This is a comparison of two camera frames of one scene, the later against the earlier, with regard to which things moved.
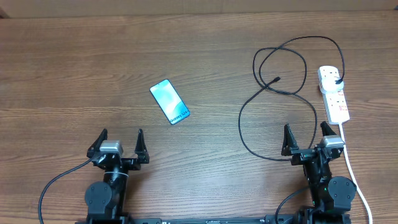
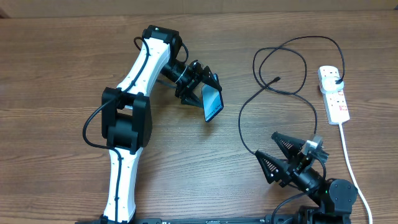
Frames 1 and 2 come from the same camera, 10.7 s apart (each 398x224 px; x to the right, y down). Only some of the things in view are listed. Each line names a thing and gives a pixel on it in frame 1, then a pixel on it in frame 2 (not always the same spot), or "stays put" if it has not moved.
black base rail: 303,219 stays put
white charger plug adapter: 329,84 stays put
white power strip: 337,105 stays put
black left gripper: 140,149 to 207,77
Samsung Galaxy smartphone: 170,101 to 212,99
